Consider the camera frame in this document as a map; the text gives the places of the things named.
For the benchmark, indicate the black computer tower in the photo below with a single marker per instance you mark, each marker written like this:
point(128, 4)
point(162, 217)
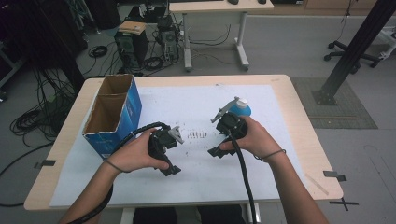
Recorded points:
point(132, 49)

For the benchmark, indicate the white desk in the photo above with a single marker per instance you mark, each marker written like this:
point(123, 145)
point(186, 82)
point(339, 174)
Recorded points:
point(218, 6)

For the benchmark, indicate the flat brown cardboard package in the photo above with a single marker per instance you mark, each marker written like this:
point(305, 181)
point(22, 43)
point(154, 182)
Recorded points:
point(132, 27)

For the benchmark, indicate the thin wrist band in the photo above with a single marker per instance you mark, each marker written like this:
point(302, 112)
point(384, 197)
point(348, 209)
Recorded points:
point(274, 153)
point(112, 165)

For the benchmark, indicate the open computer tower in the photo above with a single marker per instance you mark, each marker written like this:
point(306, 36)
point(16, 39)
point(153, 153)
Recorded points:
point(168, 39)

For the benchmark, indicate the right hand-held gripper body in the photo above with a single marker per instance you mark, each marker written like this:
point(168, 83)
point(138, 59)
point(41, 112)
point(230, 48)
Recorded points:
point(233, 126)

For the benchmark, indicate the grey floor mat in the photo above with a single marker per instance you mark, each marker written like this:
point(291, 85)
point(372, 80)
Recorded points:
point(348, 112)

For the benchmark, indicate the thin right wrist band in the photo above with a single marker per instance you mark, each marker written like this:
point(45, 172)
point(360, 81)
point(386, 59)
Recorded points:
point(274, 153)

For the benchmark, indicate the person's left leg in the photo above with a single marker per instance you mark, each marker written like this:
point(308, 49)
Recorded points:
point(155, 216)

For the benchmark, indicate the white table sheet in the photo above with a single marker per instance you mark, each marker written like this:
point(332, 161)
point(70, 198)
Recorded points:
point(193, 180)

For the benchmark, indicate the person's left hand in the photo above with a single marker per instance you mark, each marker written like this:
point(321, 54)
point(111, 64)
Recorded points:
point(134, 155)

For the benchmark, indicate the black tape cross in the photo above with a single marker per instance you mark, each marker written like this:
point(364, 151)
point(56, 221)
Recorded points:
point(344, 203)

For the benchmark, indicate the blue cardboard box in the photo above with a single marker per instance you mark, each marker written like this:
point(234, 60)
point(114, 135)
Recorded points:
point(124, 124)

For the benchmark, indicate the black metal stand post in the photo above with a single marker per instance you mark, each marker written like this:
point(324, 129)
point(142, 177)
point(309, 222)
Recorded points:
point(355, 46)

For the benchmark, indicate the black tape strip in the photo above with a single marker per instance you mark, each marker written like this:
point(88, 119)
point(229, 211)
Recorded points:
point(334, 175)
point(46, 163)

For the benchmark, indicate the person's right leg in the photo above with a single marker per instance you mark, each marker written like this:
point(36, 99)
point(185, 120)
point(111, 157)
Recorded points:
point(221, 215)

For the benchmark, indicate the person's right hand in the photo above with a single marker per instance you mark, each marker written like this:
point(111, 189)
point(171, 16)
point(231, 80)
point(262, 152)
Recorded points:
point(260, 140)

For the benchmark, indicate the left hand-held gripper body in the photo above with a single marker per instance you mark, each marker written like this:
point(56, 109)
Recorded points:
point(160, 141)

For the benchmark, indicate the office chair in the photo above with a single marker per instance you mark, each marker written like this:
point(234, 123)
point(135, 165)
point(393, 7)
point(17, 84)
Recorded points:
point(367, 57)

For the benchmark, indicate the black computer mouse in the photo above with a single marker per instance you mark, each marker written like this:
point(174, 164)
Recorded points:
point(262, 1)
point(233, 1)

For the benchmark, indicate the person's leg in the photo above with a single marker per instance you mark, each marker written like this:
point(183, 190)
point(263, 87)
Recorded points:
point(155, 216)
point(221, 215)

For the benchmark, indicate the thin left wrist band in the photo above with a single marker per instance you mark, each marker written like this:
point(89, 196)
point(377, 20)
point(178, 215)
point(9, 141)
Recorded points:
point(112, 165)

